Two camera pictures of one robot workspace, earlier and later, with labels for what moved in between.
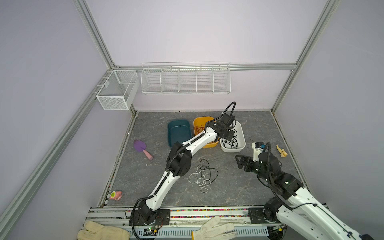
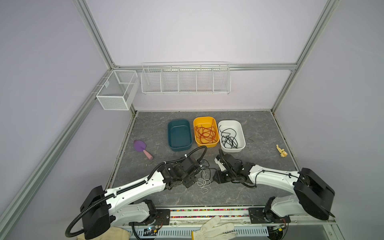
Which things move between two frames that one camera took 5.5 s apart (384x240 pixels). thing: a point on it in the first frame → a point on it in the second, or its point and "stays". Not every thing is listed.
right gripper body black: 251,166 → 223,176
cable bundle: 204,176 stays
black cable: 233,143 stays
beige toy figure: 283,154 stays
